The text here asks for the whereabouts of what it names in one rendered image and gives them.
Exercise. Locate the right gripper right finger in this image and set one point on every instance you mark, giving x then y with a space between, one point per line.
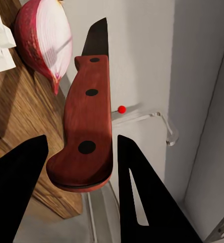
166 222

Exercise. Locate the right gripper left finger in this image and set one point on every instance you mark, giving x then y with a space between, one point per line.
19 172

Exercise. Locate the drop in sink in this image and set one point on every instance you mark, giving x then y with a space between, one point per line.
103 208

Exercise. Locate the parer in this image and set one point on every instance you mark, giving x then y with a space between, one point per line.
86 162

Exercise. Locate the cutting board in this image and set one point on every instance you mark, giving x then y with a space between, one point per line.
29 109

